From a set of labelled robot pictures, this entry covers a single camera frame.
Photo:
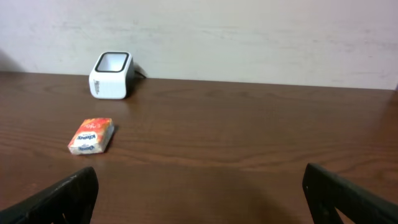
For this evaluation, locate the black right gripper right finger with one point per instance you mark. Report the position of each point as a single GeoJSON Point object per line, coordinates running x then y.
{"type": "Point", "coordinates": [327, 194]}

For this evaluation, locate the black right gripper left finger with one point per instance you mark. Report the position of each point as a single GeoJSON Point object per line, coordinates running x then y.
{"type": "Point", "coordinates": [71, 200]}

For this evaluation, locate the orange Kleenex tissue pack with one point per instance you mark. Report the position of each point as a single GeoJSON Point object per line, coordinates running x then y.
{"type": "Point", "coordinates": [92, 137]}

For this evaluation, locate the white barcode scanner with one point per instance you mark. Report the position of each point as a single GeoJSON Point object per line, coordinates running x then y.
{"type": "Point", "coordinates": [109, 77]}

